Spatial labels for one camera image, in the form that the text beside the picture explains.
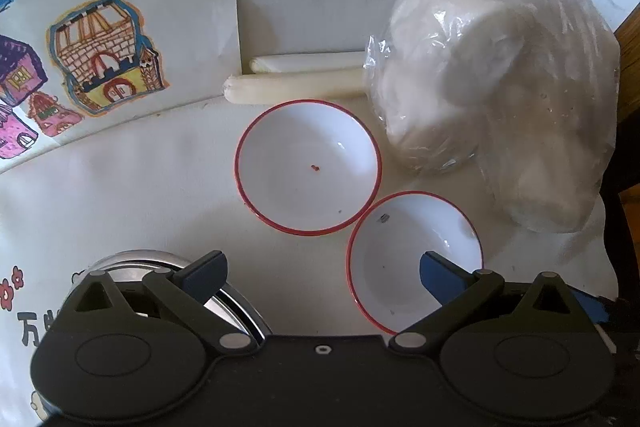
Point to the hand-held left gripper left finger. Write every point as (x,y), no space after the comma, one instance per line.
(205,273)

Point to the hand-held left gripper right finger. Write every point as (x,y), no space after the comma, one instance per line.
(439,278)

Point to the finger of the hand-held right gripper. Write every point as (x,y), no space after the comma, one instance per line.
(597,307)

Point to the white red-rimmed ceramic bowl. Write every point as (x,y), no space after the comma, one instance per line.
(390,252)
(305,167)

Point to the printed cream table cloth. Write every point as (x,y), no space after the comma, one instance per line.
(150,192)

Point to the clear bag of white rolls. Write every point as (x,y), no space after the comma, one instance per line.
(480,107)

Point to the colourful houses wall drawing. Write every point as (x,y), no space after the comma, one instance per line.
(100,32)

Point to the brown wooden frame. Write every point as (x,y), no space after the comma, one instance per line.
(632,32)

